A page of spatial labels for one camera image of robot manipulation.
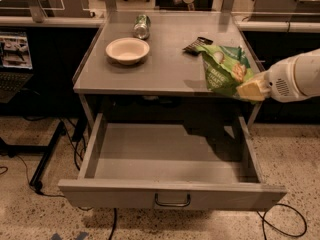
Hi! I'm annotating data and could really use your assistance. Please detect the black floor cable centre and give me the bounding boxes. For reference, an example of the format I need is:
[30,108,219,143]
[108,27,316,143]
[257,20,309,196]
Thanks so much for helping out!
[107,207,118,240]

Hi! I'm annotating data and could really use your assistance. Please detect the black floor cable right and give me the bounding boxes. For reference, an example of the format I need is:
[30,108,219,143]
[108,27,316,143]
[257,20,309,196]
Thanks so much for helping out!
[256,202,308,240]

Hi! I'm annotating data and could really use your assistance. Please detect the black floor cable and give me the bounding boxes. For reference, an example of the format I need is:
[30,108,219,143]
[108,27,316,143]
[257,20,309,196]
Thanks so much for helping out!
[256,202,308,240]
[0,117,93,212]
[107,207,118,240]

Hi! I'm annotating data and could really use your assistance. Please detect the grey open top drawer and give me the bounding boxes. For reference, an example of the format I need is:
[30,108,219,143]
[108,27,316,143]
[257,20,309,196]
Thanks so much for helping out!
[58,114,286,211]

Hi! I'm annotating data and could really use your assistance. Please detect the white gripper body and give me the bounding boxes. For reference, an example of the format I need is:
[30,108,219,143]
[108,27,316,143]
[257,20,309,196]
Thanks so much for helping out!
[265,56,307,103]

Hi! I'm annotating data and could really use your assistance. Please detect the black stand base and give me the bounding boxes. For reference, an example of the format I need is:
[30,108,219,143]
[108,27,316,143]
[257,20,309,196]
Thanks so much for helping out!
[0,120,67,192]

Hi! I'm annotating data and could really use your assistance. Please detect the black metal drawer handle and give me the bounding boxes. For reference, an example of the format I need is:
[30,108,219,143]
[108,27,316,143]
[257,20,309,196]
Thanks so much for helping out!
[154,193,191,208]

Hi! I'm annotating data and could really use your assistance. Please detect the black floor cable left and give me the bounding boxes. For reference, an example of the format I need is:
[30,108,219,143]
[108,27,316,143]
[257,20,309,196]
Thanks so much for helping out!
[0,117,93,212]

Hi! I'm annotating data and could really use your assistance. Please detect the green soda can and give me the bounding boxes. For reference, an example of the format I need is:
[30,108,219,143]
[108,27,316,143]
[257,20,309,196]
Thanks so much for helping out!
[133,14,151,40]

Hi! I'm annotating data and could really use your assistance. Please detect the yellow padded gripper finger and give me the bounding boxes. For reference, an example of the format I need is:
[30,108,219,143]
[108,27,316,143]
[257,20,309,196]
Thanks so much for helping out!
[237,72,271,101]

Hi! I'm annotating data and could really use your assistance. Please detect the grey cabinet table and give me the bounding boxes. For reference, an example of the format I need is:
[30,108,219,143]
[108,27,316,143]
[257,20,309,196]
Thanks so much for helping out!
[74,11,261,135]

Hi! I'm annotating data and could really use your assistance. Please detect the laptop computer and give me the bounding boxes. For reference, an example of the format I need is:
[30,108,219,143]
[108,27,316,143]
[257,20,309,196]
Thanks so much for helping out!
[0,30,34,103]

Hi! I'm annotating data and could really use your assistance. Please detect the white paper bowl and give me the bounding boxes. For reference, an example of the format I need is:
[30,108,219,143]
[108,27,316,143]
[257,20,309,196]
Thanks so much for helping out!
[105,38,150,65]

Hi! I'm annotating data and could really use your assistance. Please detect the green rice chip bag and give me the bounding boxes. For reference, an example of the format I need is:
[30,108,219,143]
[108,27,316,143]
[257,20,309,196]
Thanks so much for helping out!
[183,37,254,99]

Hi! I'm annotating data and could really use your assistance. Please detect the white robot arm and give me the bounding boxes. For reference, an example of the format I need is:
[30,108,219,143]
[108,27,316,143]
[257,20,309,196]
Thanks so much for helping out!
[237,49,320,103]

